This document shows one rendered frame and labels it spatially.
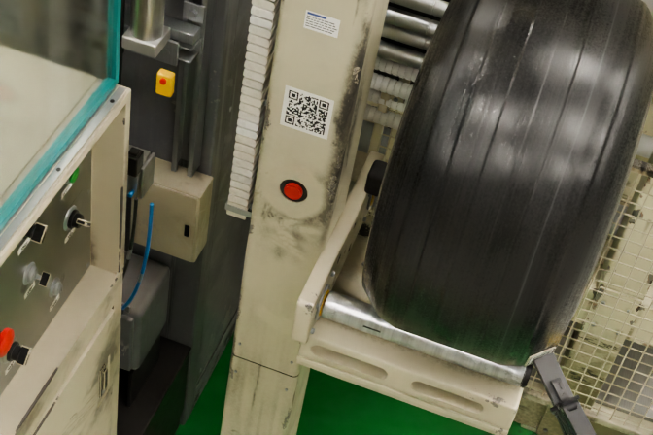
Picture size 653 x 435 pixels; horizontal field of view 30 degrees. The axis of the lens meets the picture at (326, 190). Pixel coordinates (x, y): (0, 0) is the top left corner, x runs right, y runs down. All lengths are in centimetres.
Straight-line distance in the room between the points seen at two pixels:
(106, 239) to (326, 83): 44
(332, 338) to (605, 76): 64
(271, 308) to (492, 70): 70
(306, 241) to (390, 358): 23
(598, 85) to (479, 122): 16
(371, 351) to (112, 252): 44
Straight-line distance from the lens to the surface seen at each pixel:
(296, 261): 199
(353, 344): 195
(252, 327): 215
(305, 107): 178
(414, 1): 212
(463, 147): 156
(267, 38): 175
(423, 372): 194
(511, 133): 156
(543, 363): 177
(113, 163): 180
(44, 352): 186
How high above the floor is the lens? 236
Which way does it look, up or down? 43 degrees down
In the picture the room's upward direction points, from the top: 11 degrees clockwise
